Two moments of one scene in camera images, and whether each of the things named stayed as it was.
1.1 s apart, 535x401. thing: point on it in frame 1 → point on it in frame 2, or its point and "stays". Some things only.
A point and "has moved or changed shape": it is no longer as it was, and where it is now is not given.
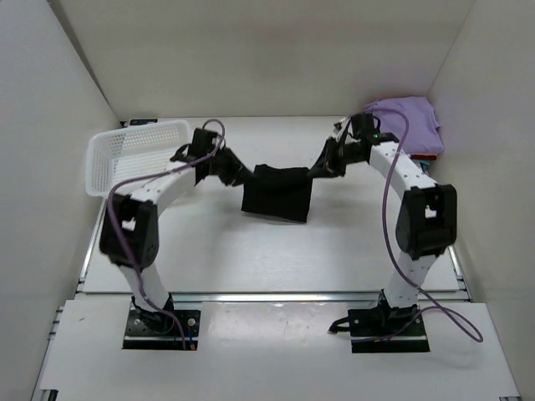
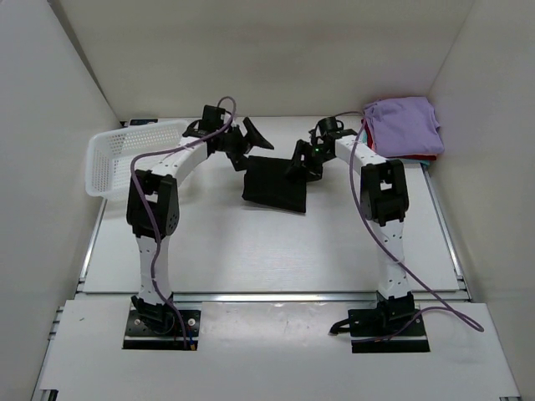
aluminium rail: (263, 297) stays
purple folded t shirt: (424, 134) stays
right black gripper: (328, 166) → (303, 150)
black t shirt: (279, 192) has moved or changed shape
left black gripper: (238, 174) → (253, 139)
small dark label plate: (142, 121) stays
